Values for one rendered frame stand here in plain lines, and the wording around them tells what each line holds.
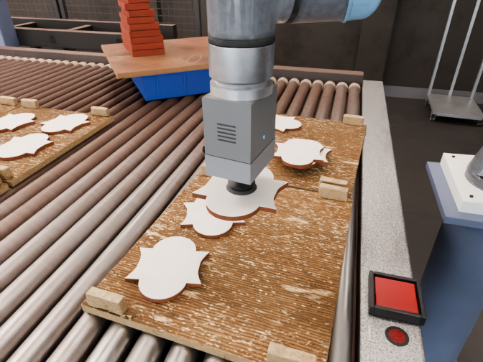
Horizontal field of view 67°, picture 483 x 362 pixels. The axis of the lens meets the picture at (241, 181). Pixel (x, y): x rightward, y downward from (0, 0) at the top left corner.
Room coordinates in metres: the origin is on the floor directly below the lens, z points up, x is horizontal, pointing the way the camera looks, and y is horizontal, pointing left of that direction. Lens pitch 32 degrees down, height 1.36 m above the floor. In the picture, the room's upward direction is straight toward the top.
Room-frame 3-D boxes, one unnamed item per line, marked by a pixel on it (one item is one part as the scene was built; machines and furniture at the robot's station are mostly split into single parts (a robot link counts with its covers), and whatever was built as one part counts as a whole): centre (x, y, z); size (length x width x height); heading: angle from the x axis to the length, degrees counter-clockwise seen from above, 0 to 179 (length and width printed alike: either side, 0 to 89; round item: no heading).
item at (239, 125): (0.44, 0.01, 1.18); 0.10 x 0.09 x 0.16; 65
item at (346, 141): (0.89, -0.14, 0.93); 0.41 x 0.35 x 0.02; 159
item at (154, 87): (1.46, 0.27, 0.97); 0.31 x 0.31 x 0.10; 24
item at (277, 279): (0.49, 0.00, 0.93); 0.41 x 0.35 x 0.02; 161
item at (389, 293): (0.38, -0.23, 0.92); 0.06 x 0.06 x 0.01; 74
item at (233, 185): (0.43, 0.00, 1.10); 0.04 x 0.04 x 0.02
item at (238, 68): (0.43, 0.00, 1.26); 0.08 x 0.08 x 0.05
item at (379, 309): (0.38, -0.23, 0.92); 0.08 x 0.08 x 0.02; 74
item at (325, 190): (0.63, -0.19, 0.95); 0.06 x 0.02 x 0.03; 71
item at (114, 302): (0.35, 0.19, 0.95); 0.06 x 0.02 x 0.03; 71
